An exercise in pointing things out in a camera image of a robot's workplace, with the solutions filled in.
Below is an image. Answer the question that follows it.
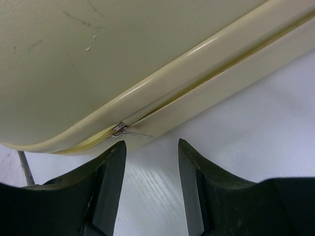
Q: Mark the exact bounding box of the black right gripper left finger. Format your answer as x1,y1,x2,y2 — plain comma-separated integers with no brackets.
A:
0,141,126,236

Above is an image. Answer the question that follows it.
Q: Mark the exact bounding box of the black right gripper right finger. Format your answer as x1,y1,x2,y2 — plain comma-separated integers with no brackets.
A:
178,139,315,236

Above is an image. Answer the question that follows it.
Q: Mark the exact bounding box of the yellow hard-shell suitcase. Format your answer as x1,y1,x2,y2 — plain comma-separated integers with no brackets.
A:
0,0,315,155

